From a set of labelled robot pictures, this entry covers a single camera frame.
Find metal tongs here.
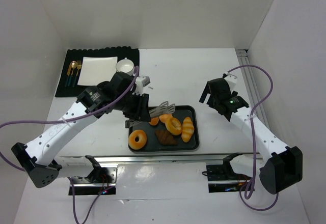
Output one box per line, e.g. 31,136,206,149
125,101,176,128

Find orange hollow bun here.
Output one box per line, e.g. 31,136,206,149
165,117,182,135

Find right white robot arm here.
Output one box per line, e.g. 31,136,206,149
199,74,303,194

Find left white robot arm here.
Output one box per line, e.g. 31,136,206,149
12,72,151,188

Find striped yellow bread roll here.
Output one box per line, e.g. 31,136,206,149
181,117,195,143

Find white square plate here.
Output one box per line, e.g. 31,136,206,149
77,57,118,86

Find gold fork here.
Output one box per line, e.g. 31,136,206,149
72,60,82,87

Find gold spoon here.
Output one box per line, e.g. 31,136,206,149
65,61,77,87

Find white cup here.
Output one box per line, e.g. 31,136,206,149
116,59,134,75

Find round orange bun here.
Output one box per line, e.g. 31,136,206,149
159,114,173,124

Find black placemat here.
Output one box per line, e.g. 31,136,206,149
55,46,140,97

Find round sugared bun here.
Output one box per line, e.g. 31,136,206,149
149,117,159,126

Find chocolate croissant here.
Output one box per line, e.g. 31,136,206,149
155,130,178,146

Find black baking tray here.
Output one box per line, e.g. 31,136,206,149
128,105,200,153

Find aluminium rail right side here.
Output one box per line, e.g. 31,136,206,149
235,49,270,129

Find ring donut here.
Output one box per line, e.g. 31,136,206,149
128,130,147,150

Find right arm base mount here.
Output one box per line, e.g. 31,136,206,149
202,153,251,193

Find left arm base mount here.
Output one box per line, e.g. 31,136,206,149
71,156,117,196

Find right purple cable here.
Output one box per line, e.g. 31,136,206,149
228,65,279,211

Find purple cable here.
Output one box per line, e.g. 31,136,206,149
0,65,140,224
228,65,279,211

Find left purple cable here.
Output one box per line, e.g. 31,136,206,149
0,65,140,224

